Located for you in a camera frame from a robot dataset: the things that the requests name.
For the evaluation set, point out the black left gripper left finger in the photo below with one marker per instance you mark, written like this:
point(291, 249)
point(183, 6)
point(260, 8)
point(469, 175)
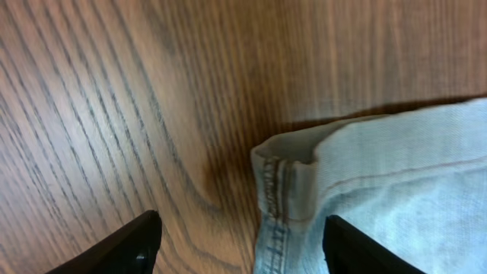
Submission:
point(131, 249)

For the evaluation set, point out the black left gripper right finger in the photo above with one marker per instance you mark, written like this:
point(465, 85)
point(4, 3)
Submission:
point(348, 250)

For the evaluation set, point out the light blue denim shorts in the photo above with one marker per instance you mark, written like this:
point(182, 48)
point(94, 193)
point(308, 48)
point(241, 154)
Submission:
point(415, 182)

